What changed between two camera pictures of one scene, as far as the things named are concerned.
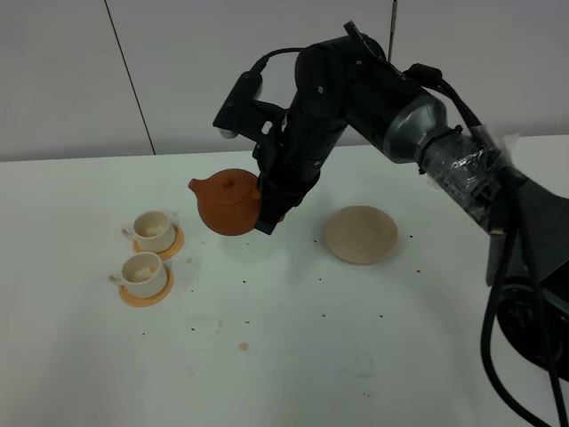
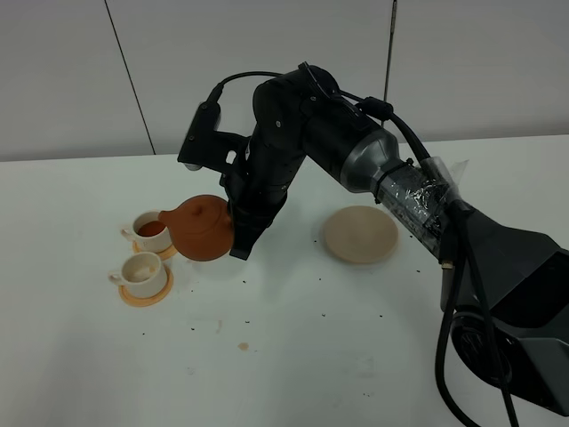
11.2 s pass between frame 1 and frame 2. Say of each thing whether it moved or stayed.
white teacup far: stayed
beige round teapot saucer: stayed
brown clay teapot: moved
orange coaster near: stayed
